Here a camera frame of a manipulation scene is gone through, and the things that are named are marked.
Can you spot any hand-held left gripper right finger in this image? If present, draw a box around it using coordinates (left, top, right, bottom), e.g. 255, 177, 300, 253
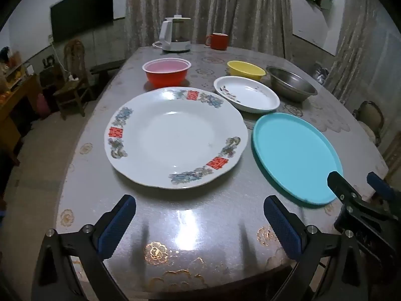
263, 195, 376, 301

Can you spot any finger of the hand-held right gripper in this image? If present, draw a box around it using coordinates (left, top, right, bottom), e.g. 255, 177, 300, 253
367, 172, 396, 199
327, 171, 361, 209

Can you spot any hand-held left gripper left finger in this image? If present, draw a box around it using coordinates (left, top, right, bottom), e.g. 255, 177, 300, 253
31, 194, 137, 301

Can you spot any teal plastic plate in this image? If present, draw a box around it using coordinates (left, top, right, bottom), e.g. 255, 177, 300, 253
252, 113, 344, 206

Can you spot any large white floral plate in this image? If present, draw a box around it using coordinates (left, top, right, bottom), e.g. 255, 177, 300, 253
104, 87, 249, 190

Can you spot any stainless steel bowl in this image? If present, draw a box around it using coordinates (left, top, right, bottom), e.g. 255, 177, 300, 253
266, 66, 318, 102

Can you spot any small white plate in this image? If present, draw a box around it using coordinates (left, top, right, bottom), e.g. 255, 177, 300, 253
214, 76, 280, 114

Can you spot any yellow bowl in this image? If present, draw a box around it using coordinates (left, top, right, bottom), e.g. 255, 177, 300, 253
227, 60, 266, 81

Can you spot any red plastic bowl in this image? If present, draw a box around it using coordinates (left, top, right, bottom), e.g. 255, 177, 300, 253
142, 58, 191, 89

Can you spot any round-backed wooden chair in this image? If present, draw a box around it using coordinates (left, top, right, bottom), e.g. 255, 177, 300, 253
352, 100, 384, 147

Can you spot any grey patterned curtain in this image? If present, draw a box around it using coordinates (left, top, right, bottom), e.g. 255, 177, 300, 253
324, 0, 401, 176

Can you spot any carved wooden chair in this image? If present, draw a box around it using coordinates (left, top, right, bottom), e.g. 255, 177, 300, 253
53, 38, 94, 120

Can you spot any wooden cabinet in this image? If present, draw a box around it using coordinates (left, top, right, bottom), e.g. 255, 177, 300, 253
0, 64, 40, 164

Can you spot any dark wooden bench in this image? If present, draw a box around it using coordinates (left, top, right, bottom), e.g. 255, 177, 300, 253
91, 59, 126, 84

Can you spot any red mug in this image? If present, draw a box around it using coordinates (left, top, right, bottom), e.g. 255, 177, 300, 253
205, 33, 229, 51

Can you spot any white electric kettle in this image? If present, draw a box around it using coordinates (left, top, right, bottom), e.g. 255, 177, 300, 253
152, 16, 192, 54

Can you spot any beige curtain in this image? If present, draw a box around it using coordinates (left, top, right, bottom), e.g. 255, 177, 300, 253
125, 0, 293, 61

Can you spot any black wall television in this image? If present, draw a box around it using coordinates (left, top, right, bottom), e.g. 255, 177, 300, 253
50, 0, 114, 42

